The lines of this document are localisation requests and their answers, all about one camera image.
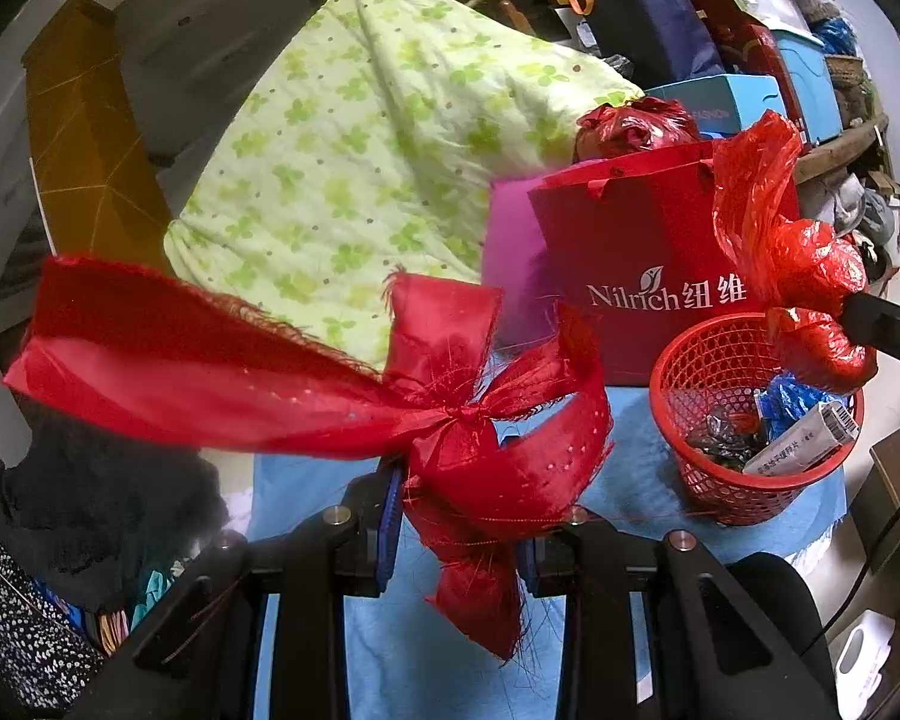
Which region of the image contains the white cabinet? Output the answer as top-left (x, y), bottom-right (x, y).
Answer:
top-left (116, 0), bottom-right (312, 166)

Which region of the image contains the green floral quilt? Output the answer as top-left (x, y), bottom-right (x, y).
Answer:
top-left (163, 0), bottom-right (646, 368)

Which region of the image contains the teal cloth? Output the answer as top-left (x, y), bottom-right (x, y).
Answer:
top-left (127, 570), bottom-right (188, 631)

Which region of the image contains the black white dotted cloth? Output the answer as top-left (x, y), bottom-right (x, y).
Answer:
top-left (0, 510), bottom-right (110, 713)

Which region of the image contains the long red plastic bag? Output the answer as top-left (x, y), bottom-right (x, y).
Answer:
top-left (712, 111), bottom-right (880, 395)

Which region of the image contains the red ribbon bow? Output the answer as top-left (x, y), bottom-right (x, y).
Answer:
top-left (1, 255), bottom-right (616, 661)

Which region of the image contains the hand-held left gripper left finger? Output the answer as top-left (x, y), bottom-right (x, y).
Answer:
top-left (64, 465), bottom-right (406, 720)

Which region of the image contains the red plastic mesh basket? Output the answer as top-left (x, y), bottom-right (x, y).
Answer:
top-left (649, 313), bottom-right (865, 527)

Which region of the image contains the grey shoe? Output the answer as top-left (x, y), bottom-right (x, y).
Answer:
top-left (832, 172), bottom-right (900, 250)

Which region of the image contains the magenta pillow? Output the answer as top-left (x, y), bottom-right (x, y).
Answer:
top-left (484, 176), bottom-right (571, 352)

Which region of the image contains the teal cardboard box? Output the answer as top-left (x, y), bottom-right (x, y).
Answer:
top-left (649, 75), bottom-right (785, 138)

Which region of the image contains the black plastic bag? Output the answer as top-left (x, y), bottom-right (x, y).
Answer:
top-left (691, 412), bottom-right (766, 475)

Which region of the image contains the brown cardboard box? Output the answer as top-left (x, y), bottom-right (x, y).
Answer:
top-left (847, 427), bottom-right (900, 572)

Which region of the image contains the light blue bed sheet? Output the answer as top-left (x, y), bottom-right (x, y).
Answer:
top-left (251, 382), bottom-right (848, 720)

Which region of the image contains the round wooden tray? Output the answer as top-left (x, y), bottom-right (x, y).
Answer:
top-left (795, 116), bottom-right (891, 182)

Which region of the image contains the blue plastic bag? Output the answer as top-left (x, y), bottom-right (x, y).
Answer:
top-left (756, 373), bottom-right (850, 437)

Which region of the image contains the white medicine box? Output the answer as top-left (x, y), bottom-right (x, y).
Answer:
top-left (742, 401), bottom-right (861, 478)

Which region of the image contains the navy bag with orange handles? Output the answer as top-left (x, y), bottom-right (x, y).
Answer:
top-left (566, 0), bottom-right (725, 85)

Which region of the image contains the white plastic device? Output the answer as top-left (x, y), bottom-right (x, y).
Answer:
top-left (832, 611), bottom-right (900, 707)

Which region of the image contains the crumpled red plastic bag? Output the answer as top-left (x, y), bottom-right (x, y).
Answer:
top-left (576, 97), bottom-right (702, 164)

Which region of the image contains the orange wooden cabinet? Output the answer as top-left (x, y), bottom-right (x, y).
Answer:
top-left (21, 0), bottom-right (177, 278)

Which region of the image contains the dark red box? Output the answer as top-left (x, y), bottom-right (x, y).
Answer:
top-left (694, 0), bottom-right (785, 77)

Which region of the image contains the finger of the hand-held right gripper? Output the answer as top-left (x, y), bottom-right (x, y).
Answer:
top-left (844, 292), bottom-right (900, 376)

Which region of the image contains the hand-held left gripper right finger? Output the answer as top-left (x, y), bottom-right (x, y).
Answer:
top-left (517, 511), bottom-right (833, 720)

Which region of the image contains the red paper gift bag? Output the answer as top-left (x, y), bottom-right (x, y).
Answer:
top-left (527, 136), bottom-right (803, 387)

